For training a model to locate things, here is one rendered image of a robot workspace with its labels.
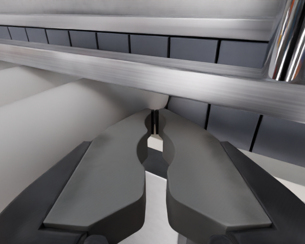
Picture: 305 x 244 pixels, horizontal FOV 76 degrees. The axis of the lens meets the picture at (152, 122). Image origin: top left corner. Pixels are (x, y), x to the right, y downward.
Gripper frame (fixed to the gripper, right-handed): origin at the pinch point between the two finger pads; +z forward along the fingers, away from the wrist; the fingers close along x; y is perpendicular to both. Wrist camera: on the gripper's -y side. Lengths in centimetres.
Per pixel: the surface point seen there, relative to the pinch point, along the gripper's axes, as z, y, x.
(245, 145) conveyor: 2.0, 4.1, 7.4
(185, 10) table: 10.4, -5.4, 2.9
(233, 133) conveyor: 2.6, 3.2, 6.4
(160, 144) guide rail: 2.0, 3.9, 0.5
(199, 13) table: 9.6, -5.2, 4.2
